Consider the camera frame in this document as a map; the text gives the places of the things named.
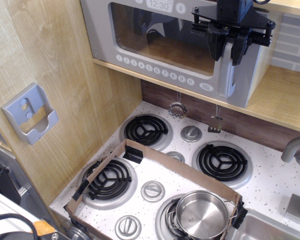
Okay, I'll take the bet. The silver toy microwave door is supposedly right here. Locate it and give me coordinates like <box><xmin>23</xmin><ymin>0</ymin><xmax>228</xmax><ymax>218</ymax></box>
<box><xmin>81</xmin><ymin>0</ymin><xmax>263</xmax><ymax>108</ymax></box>

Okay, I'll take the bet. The grey wall phone holder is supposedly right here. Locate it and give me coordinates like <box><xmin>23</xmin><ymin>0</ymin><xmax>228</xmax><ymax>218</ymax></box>
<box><xmin>1</xmin><ymin>82</ymin><xmax>59</xmax><ymax>145</ymax></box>

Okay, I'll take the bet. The silver oven front knob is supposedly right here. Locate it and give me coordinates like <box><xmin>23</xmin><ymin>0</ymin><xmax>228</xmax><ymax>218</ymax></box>
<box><xmin>68</xmin><ymin>226</ymin><xmax>91</xmax><ymax>240</ymax></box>

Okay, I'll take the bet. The black burner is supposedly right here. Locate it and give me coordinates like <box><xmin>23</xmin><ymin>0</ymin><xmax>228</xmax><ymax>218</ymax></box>
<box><xmin>82</xmin><ymin>157</ymin><xmax>138</xmax><ymax>210</ymax></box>
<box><xmin>191</xmin><ymin>141</ymin><xmax>253</xmax><ymax>190</ymax></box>
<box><xmin>154</xmin><ymin>194</ymin><xmax>190</xmax><ymax>240</ymax></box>
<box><xmin>119</xmin><ymin>114</ymin><xmax>174</xmax><ymax>152</ymax></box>

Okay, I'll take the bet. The front left black burner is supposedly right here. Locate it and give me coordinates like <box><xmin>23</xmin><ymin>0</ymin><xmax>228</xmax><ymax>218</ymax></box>
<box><xmin>82</xmin><ymin>157</ymin><xmax>138</xmax><ymax>210</ymax></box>

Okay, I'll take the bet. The back silver stove knob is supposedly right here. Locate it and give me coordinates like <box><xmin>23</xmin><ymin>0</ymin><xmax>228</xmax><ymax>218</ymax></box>
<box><xmin>180</xmin><ymin>125</ymin><xmax>203</xmax><ymax>143</ymax></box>

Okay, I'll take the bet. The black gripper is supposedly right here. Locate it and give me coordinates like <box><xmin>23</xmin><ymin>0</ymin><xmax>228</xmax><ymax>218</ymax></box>
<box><xmin>191</xmin><ymin>0</ymin><xmax>276</xmax><ymax>66</ymax></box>

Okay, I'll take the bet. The back left black burner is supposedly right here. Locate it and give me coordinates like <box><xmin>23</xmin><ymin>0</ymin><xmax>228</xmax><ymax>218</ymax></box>
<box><xmin>119</xmin><ymin>114</ymin><xmax>174</xmax><ymax>152</ymax></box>

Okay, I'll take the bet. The stainless steel pot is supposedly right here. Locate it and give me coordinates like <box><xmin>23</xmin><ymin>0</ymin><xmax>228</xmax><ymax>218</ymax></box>
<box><xmin>168</xmin><ymin>190</ymin><xmax>238</xmax><ymax>240</ymax></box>

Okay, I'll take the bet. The back right black burner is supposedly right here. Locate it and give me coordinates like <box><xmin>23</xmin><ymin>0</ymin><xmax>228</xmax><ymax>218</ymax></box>
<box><xmin>191</xmin><ymin>141</ymin><xmax>253</xmax><ymax>190</ymax></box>

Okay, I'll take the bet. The hanging metal slotted spatula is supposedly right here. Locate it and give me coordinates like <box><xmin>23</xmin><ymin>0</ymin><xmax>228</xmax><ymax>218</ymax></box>
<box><xmin>207</xmin><ymin>105</ymin><xmax>223</xmax><ymax>134</ymax></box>

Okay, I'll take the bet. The silver toy faucet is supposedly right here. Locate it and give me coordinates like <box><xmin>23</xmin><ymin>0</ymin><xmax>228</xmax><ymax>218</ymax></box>
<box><xmin>281</xmin><ymin>137</ymin><xmax>300</xmax><ymax>165</ymax></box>

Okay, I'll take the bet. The hanging metal strainer ladle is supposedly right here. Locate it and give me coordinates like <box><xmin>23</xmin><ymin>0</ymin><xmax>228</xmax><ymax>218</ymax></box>
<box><xmin>168</xmin><ymin>92</ymin><xmax>188</xmax><ymax>119</ymax></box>

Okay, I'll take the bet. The brown cardboard barrier frame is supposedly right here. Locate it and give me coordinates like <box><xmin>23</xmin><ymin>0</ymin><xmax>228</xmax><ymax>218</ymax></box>
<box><xmin>64</xmin><ymin>140</ymin><xmax>242</xmax><ymax>240</ymax></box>

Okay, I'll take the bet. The middle silver stove knob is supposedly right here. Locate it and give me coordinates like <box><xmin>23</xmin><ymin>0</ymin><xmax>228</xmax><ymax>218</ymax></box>
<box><xmin>166</xmin><ymin>151</ymin><xmax>185</xmax><ymax>163</ymax></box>

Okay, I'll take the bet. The black braided cable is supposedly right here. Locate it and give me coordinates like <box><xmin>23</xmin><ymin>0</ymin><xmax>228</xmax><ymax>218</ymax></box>
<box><xmin>0</xmin><ymin>213</ymin><xmax>38</xmax><ymax>240</ymax></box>

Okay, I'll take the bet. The wooden shelf board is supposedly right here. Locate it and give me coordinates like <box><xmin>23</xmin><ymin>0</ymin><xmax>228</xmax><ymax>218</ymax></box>
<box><xmin>92</xmin><ymin>58</ymin><xmax>300</xmax><ymax>132</ymax></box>

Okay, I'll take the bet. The silver stove knob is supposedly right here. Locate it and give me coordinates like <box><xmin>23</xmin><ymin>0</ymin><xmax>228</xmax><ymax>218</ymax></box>
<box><xmin>166</xmin><ymin>151</ymin><xmax>185</xmax><ymax>163</ymax></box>
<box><xmin>140</xmin><ymin>180</ymin><xmax>166</xmax><ymax>203</ymax></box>
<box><xmin>180</xmin><ymin>125</ymin><xmax>203</xmax><ymax>143</ymax></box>
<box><xmin>115</xmin><ymin>215</ymin><xmax>142</xmax><ymax>240</ymax></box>

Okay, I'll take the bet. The front silver stove knob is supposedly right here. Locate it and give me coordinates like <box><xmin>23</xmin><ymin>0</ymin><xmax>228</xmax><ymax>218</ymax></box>
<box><xmin>115</xmin><ymin>215</ymin><xmax>142</xmax><ymax>240</ymax></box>

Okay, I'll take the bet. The front right black burner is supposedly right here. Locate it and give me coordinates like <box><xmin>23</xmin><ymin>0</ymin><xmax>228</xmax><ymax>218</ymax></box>
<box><xmin>154</xmin><ymin>194</ymin><xmax>190</xmax><ymax>240</ymax></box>

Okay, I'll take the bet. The metal sink basin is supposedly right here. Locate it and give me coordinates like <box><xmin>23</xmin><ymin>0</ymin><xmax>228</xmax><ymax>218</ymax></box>
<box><xmin>225</xmin><ymin>209</ymin><xmax>300</xmax><ymax>240</ymax></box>

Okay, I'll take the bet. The centre silver stove knob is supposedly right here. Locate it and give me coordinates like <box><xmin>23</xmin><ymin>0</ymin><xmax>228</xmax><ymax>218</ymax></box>
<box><xmin>140</xmin><ymin>180</ymin><xmax>166</xmax><ymax>203</ymax></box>

